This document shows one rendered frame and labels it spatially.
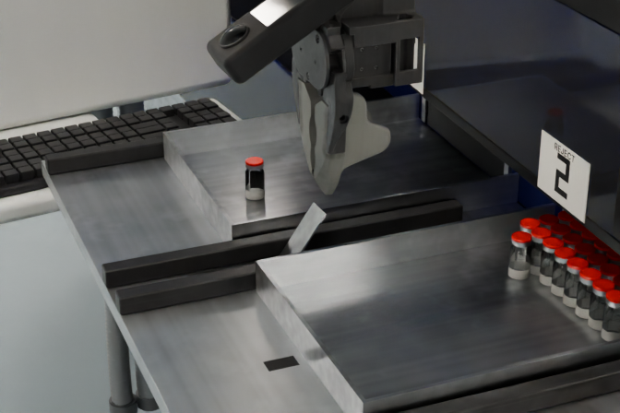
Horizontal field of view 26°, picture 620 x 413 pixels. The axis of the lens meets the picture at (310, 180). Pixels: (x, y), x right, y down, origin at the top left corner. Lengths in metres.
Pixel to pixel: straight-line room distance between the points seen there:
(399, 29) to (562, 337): 0.40
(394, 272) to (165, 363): 0.27
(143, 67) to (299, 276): 0.71
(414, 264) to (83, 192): 0.41
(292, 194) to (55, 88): 0.53
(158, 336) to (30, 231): 2.14
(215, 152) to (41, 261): 1.66
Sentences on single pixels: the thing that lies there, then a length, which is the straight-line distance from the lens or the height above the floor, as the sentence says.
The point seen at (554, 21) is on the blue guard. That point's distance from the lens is 1.26.
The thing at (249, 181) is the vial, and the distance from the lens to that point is 1.51.
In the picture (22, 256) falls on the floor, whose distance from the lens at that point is 3.30.
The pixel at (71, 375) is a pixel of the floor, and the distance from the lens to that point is 2.84.
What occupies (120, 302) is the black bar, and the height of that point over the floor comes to 0.90.
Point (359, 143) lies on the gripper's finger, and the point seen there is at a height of 1.13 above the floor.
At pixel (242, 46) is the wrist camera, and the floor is 1.23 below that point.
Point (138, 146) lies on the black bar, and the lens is 1.63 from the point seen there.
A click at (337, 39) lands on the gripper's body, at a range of 1.00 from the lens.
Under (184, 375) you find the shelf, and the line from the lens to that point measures 1.23.
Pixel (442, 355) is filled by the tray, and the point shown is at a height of 0.88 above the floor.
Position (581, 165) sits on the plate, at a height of 1.04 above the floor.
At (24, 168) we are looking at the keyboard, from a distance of 1.76.
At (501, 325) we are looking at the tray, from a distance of 1.30.
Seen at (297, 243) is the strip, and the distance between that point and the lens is 1.38.
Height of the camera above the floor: 1.56
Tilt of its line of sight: 26 degrees down
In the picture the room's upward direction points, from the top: straight up
